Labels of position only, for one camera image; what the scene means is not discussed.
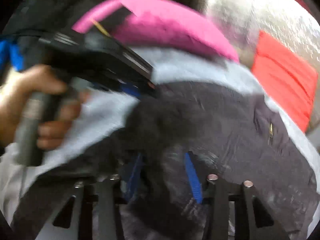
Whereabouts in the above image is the dark quilted jacket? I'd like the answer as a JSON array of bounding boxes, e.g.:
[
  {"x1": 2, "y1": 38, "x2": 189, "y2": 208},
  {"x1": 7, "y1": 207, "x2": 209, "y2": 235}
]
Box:
[{"x1": 10, "y1": 80, "x2": 320, "y2": 240}]

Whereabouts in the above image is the silver foil mat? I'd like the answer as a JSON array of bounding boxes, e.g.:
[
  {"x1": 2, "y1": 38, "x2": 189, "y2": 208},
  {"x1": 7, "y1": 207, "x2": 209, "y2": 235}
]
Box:
[{"x1": 200, "y1": 0, "x2": 320, "y2": 63}]

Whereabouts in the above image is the grey bed sheet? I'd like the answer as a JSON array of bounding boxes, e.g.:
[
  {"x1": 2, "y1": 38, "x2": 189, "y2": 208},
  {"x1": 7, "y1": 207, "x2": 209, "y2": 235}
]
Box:
[{"x1": 0, "y1": 46, "x2": 320, "y2": 230}]

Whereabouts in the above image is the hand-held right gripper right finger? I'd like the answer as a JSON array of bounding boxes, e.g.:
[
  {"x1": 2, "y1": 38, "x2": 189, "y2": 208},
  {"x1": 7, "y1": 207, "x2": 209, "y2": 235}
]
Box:
[{"x1": 184, "y1": 152, "x2": 290, "y2": 240}]

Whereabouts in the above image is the red-orange pillow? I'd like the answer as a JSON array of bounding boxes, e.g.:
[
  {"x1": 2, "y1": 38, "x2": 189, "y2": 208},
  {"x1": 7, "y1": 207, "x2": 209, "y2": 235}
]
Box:
[{"x1": 251, "y1": 31, "x2": 318, "y2": 133}]

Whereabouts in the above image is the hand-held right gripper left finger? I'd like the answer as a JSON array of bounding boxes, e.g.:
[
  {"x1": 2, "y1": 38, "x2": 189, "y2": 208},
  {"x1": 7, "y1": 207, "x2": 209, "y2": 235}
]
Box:
[{"x1": 35, "y1": 152, "x2": 145, "y2": 240}]

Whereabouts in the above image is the person's left hand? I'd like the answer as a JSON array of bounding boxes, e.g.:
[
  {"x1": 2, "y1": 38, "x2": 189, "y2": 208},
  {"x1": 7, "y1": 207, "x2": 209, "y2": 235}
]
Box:
[{"x1": 0, "y1": 65, "x2": 84, "y2": 153}]

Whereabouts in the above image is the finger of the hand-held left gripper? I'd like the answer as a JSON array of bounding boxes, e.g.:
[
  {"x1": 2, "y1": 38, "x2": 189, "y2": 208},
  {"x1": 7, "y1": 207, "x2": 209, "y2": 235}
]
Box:
[{"x1": 117, "y1": 80, "x2": 160, "y2": 100}]

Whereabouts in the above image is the blue jacket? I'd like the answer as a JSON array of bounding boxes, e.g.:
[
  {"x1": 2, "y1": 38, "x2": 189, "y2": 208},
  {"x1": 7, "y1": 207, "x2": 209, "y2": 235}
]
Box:
[{"x1": 0, "y1": 40, "x2": 23, "y2": 72}]

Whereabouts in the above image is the pink pillow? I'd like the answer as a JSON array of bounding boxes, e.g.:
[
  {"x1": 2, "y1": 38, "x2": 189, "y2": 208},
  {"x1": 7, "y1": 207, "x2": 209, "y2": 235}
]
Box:
[{"x1": 72, "y1": 0, "x2": 240, "y2": 63}]

